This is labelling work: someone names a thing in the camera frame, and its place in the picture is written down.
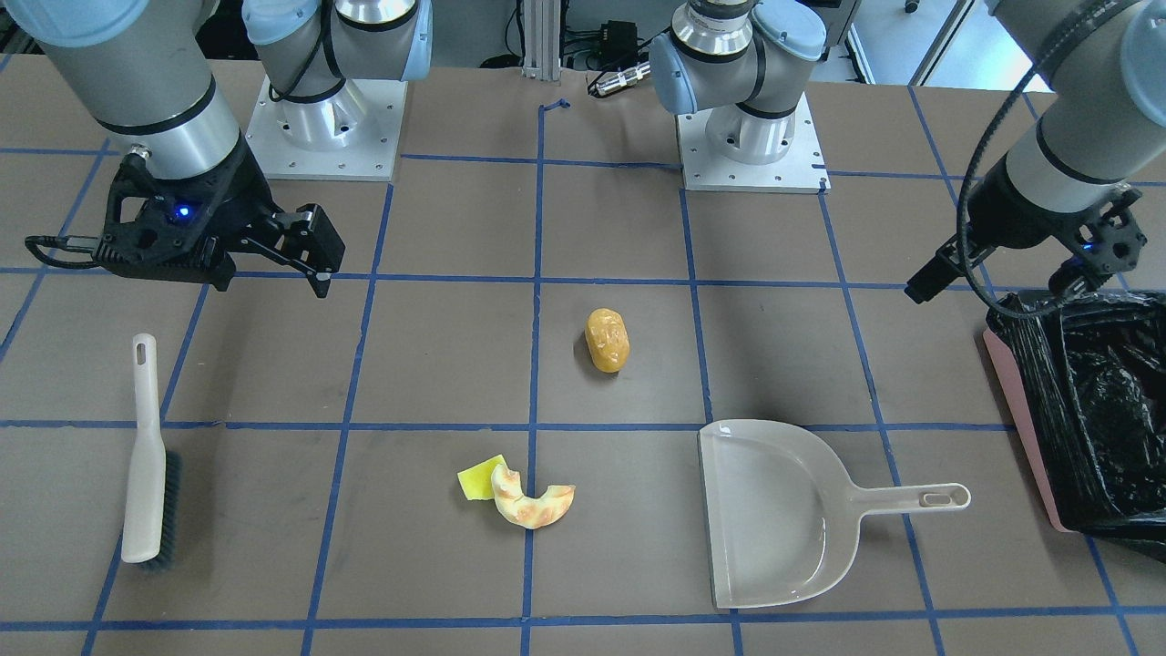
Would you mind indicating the yellow potato toy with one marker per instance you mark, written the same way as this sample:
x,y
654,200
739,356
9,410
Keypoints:
x,y
607,340

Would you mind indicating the black lined trash bin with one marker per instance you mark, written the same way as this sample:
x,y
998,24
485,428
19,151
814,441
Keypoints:
x,y
1086,388

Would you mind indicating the beige hand brush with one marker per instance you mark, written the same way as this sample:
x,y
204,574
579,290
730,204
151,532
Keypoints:
x,y
150,526

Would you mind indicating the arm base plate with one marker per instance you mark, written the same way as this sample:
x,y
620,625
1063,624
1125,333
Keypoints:
x,y
353,136
726,149

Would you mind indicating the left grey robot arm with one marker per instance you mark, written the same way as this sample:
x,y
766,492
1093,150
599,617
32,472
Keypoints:
x,y
1052,165

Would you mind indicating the yellow green sponge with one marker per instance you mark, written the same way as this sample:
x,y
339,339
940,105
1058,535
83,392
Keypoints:
x,y
476,481

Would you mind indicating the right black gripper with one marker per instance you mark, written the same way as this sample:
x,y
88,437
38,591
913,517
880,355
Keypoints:
x,y
239,194

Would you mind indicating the beige plastic dustpan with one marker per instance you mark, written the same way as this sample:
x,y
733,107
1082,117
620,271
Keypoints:
x,y
784,517

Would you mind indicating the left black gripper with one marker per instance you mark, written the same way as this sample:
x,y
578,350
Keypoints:
x,y
1022,202

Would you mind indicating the aluminium frame post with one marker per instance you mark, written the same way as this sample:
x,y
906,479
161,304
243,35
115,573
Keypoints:
x,y
541,40

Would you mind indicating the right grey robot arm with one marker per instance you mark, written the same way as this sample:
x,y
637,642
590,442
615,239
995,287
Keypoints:
x,y
139,71

